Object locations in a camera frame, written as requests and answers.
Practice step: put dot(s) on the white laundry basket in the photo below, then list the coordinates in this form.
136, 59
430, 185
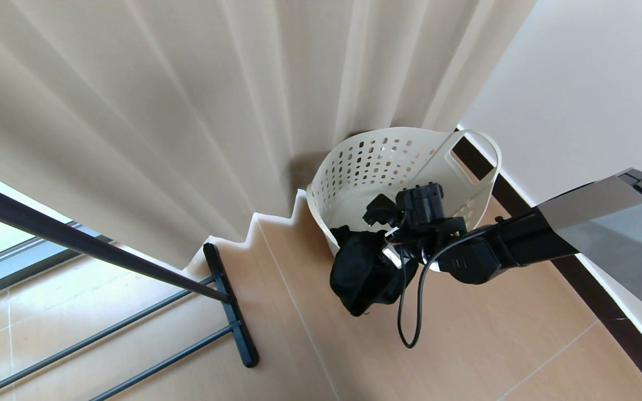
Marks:
365, 161

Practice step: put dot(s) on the black garment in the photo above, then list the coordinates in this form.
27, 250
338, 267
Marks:
360, 273

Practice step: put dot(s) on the black clothes rack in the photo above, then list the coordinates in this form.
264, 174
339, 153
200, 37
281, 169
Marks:
76, 245

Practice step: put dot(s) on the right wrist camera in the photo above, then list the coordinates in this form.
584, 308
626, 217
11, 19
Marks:
381, 209

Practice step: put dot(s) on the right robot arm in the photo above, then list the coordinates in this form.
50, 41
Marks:
605, 223

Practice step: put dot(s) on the beige curtain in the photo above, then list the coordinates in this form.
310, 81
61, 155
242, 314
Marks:
187, 83

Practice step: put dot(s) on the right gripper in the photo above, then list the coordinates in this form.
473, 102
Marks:
413, 245

